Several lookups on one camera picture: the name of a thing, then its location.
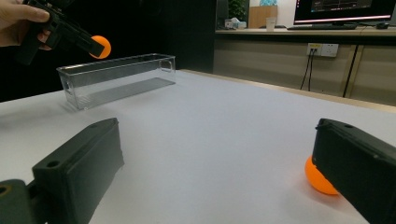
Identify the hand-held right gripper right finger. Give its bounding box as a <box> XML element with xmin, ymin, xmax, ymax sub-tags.
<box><xmin>312</xmin><ymin>118</ymin><xmax>396</xmax><ymax>224</ymax></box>

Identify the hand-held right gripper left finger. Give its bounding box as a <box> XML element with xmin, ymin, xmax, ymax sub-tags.
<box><xmin>32</xmin><ymin>117</ymin><xmax>125</xmax><ymax>224</ymax></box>

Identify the orange ball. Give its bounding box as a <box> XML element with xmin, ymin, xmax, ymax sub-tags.
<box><xmin>304</xmin><ymin>155</ymin><xmax>340</xmax><ymax>196</ymax></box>
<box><xmin>89</xmin><ymin>35</ymin><xmax>112</xmax><ymax>60</ymax></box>

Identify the clear plastic container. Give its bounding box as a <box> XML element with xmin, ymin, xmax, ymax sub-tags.
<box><xmin>56</xmin><ymin>53</ymin><xmax>177</xmax><ymax>111</ymax></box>

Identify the beige long desk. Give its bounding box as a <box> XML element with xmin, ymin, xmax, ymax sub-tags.
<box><xmin>214</xmin><ymin>26</ymin><xmax>396</xmax><ymax>107</ymax></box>

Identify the black keyboard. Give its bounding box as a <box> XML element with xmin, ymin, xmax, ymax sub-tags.
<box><xmin>286</xmin><ymin>23</ymin><xmax>359</xmax><ymax>32</ymax></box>

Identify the tissue pack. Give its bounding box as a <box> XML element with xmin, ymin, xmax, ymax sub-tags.
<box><xmin>223</xmin><ymin>17</ymin><xmax>248</xmax><ymax>31</ymax></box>

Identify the green plant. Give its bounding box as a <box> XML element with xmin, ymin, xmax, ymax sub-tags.
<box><xmin>228</xmin><ymin>0</ymin><xmax>248</xmax><ymax>21</ymax></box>

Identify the computer monitor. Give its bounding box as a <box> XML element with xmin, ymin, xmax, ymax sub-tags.
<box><xmin>293</xmin><ymin>0</ymin><xmax>396</xmax><ymax>26</ymax></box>

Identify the white cup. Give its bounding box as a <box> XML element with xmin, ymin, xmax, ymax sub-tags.
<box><xmin>265</xmin><ymin>16</ymin><xmax>278</xmax><ymax>33</ymax></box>

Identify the brown box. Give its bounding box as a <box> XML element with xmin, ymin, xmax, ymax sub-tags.
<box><xmin>247</xmin><ymin>5</ymin><xmax>278</xmax><ymax>30</ymax></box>

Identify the black wall cable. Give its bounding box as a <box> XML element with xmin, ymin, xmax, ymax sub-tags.
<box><xmin>300</xmin><ymin>49</ymin><xmax>314</xmax><ymax>91</ymax></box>
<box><xmin>307</xmin><ymin>50</ymin><xmax>317</xmax><ymax>92</ymax></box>

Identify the white wall socket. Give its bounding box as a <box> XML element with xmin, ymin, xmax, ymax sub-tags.
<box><xmin>306</xmin><ymin>42</ymin><xmax>340</xmax><ymax>59</ymax></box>

